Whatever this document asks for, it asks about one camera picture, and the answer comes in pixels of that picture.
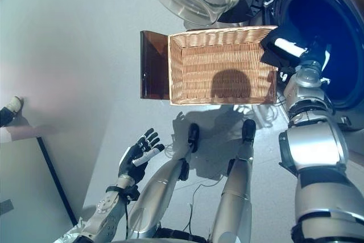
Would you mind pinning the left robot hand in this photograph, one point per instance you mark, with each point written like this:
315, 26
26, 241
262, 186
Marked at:
133, 166

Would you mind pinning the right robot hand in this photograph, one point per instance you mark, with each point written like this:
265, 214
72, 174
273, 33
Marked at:
290, 47

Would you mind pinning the black garment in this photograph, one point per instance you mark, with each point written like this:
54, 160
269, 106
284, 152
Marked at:
270, 56

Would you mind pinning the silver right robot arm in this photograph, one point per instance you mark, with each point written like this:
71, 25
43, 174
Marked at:
315, 152

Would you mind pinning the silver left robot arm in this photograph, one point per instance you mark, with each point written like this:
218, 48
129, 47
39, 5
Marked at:
105, 214

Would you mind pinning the dark grey washing machine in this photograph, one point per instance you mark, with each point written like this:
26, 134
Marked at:
335, 6

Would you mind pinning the silver left robot leg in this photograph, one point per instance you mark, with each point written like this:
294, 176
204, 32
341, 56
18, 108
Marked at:
159, 189

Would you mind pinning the silver robot leg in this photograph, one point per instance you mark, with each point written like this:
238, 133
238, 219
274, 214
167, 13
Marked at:
159, 189
233, 197

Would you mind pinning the rectangular wicker basket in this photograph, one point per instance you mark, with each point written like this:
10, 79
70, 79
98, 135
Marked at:
221, 61

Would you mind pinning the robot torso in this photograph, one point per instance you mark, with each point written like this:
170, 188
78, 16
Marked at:
182, 236

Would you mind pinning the brown stool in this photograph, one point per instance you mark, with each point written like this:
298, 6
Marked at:
152, 63

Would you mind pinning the silver right robot leg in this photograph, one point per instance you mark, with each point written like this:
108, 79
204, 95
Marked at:
233, 197

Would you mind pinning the grey floor socket cover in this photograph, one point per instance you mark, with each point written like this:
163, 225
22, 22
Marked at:
5, 206

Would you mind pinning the person in dark trousers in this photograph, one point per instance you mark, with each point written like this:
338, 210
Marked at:
7, 115

